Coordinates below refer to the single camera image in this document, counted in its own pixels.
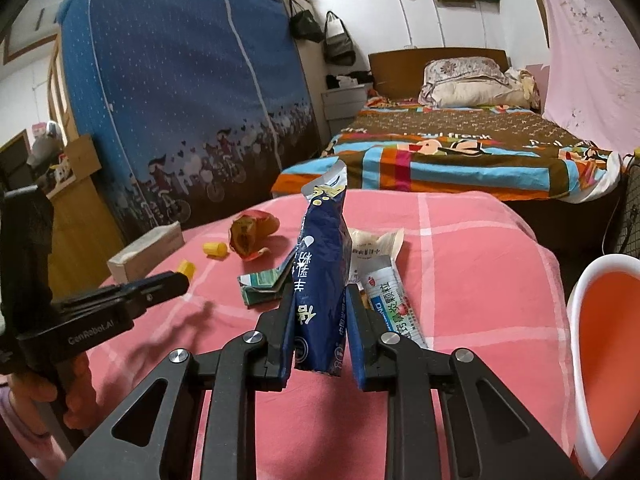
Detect white tissue box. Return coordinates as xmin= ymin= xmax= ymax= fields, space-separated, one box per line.
xmin=106 ymin=221 xmax=185 ymax=285

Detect flattened green carton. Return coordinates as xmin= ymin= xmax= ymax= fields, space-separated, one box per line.
xmin=236 ymin=252 xmax=296 ymax=307

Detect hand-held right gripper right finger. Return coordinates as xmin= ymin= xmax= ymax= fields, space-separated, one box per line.
xmin=345 ymin=284 xmax=583 ymax=480

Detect white nightstand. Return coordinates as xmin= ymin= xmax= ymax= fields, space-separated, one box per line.
xmin=321 ymin=82 xmax=374 ymax=137

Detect wooden cabinet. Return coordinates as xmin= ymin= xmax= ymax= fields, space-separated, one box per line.
xmin=46 ymin=135 xmax=127 ymax=287

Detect crumpled white wrapper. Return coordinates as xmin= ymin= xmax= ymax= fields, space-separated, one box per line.
xmin=347 ymin=227 xmax=405 ymax=287

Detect person's left hand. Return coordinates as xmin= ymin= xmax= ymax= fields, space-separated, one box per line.
xmin=9 ymin=355 xmax=101 ymax=432

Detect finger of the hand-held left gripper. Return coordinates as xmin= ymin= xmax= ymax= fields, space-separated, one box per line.
xmin=97 ymin=270 xmax=191 ymax=320

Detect person's left forearm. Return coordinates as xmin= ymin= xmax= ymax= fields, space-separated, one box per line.
xmin=0 ymin=390 xmax=68 ymax=480

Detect colourful cartoon bedspread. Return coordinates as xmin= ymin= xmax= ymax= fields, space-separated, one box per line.
xmin=271 ymin=104 xmax=624 ymax=204

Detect orange basin with white rim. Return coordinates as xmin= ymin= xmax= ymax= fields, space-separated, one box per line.
xmin=570 ymin=254 xmax=640 ymax=479

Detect black items on nightstand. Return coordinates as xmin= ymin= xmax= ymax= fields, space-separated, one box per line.
xmin=326 ymin=71 xmax=374 ymax=89

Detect pink plaid blanket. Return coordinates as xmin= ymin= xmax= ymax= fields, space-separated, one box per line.
xmin=85 ymin=190 xmax=576 ymax=480

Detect dark blue snack bag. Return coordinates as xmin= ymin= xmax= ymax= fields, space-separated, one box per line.
xmin=287 ymin=157 xmax=354 ymax=376

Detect small black handbag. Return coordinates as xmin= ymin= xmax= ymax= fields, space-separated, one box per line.
xmin=289 ymin=0 xmax=325 ymax=44

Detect beige bundled cloth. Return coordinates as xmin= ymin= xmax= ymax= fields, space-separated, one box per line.
xmin=505 ymin=66 xmax=542 ymax=112

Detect white green medicine packet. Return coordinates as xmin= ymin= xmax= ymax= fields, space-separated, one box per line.
xmin=359 ymin=255 xmax=429 ymax=357

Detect pink floral hanging sheet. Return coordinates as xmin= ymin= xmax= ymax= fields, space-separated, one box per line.
xmin=535 ymin=0 xmax=640 ymax=157

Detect wooden bed headboard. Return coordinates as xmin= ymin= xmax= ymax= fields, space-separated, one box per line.
xmin=368 ymin=48 xmax=509 ymax=99

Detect red yellow crumpled wrapper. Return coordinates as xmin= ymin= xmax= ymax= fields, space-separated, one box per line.
xmin=228 ymin=210 xmax=280 ymax=262

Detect black grey shoulder bag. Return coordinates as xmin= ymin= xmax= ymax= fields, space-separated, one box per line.
xmin=323 ymin=10 xmax=357 ymax=67

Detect blue printed wardrobe cover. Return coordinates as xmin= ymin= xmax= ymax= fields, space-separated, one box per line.
xmin=56 ymin=0 xmax=324 ymax=230

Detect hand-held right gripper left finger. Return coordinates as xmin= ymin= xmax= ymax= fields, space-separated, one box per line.
xmin=56 ymin=280 xmax=301 ymax=480

